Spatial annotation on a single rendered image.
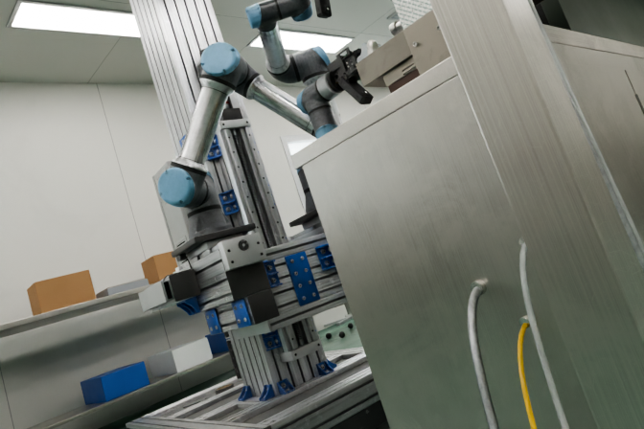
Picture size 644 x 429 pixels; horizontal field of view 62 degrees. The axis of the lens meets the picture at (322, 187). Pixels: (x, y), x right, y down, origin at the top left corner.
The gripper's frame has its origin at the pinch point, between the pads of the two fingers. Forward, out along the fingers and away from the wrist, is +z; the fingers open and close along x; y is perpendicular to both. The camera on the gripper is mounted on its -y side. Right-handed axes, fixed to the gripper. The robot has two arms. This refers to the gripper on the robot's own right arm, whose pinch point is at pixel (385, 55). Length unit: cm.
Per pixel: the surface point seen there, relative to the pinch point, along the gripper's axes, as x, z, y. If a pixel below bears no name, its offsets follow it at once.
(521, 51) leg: -77, 62, -39
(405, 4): -0.2, 11.3, 8.4
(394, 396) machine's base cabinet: -26, -14, -83
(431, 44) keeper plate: -21.9, 25.7, -13.3
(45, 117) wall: 34, -347, 140
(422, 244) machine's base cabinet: -26, 9, -52
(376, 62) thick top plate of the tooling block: -19.9, 9.8, -8.7
